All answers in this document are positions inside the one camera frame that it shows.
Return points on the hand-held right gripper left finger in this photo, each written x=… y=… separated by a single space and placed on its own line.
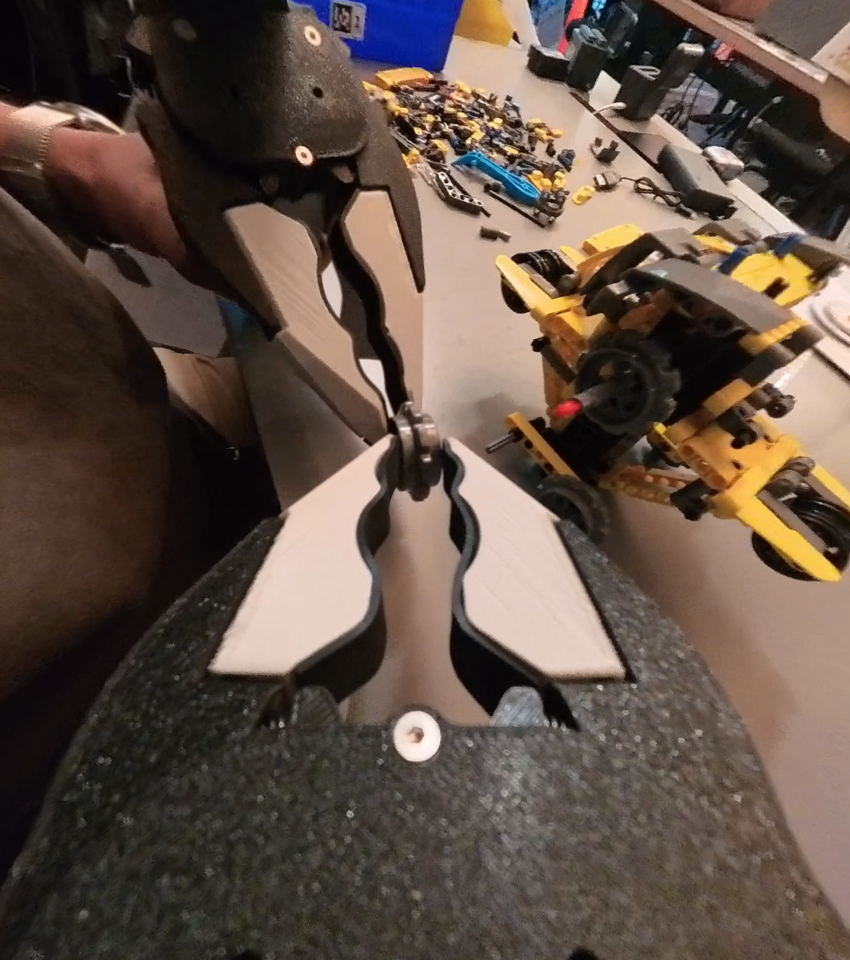
x=305 y=592

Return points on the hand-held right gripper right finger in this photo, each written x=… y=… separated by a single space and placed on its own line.
x=530 y=592

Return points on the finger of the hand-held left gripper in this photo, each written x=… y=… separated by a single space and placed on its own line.
x=282 y=262
x=395 y=315

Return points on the grey toy gear wheel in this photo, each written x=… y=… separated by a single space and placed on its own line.
x=414 y=454
x=575 y=504

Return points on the yellow toy brick vehicle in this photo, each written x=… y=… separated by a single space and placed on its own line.
x=702 y=450

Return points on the person's left hand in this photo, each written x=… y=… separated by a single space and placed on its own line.
x=102 y=187

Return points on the blue plastic bin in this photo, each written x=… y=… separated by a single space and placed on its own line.
x=410 y=30

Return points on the silver wristwatch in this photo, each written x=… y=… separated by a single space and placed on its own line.
x=57 y=131

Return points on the pile of toy brick parts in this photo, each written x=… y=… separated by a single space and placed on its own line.
x=470 y=112

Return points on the small black clip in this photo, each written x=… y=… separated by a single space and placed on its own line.
x=605 y=150

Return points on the black oblong device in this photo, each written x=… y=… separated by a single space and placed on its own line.
x=691 y=180

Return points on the black charger block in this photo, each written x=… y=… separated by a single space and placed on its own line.
x=646 y=90

